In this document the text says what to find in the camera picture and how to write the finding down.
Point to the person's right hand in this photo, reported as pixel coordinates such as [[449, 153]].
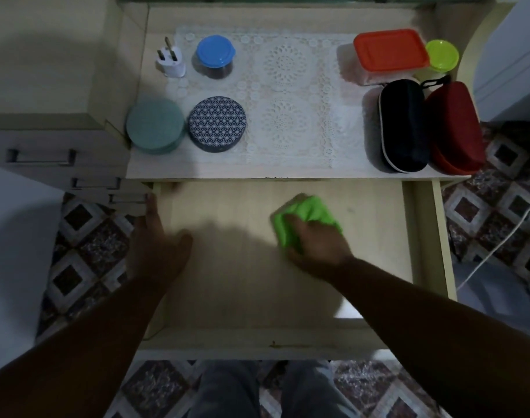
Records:
[[319, 250]]

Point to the person's left hand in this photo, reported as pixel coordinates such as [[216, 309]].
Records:
[[154, 252]]

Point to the person's right fingers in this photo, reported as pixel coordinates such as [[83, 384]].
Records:
[[297, 228]]

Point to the person's left thumb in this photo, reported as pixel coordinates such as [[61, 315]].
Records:
[[183, 243]]

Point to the green cleaning cloth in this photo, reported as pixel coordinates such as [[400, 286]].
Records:
[[319, 213]]

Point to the beige wooden drawer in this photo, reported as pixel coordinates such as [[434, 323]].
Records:
[[247, 274]]

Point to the person's right forearm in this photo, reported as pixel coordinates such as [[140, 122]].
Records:
[[443, 343]]

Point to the person's left forearm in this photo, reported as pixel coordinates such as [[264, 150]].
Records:
[[82, 352]]

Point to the teal round tin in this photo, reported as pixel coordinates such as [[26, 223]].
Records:
[[155, 125]]

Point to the navy patterned round tin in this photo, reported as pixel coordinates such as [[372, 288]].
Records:
[[217, 122]]

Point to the white lace table mat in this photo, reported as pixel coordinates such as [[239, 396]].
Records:
[[286, 95]]

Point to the black glasses case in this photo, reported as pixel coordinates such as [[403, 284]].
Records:
[[403, 126]]

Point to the person's left leg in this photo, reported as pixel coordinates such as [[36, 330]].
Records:
[[228, 391]]

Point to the person's leg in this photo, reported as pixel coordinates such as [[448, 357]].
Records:
[[312, 393], [228, 391]]

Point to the beige side drawer cabinet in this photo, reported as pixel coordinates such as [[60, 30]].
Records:
[[51, 143]]

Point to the person's right leg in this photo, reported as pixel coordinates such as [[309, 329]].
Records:
[[312, 393]]

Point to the white bed sheet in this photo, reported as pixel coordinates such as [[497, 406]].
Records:
[[16, 256]]

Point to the white plug adapter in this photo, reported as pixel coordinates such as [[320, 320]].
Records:
[[171, 63]]

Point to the red glasses case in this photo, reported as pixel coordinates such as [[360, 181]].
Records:
[[456, 128]]

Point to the blue lid glass jar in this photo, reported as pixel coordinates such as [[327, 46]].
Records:
[[215, 54]]

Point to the orange lid plastic container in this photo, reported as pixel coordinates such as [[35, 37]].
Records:
[[389, 52]]

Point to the grey cloth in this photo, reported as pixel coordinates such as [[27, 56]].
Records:
[[502, 295]]

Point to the green lid small container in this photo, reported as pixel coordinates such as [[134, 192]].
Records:
[[442, 55]]

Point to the white appliance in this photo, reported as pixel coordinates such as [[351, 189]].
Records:
[[515, 56]]

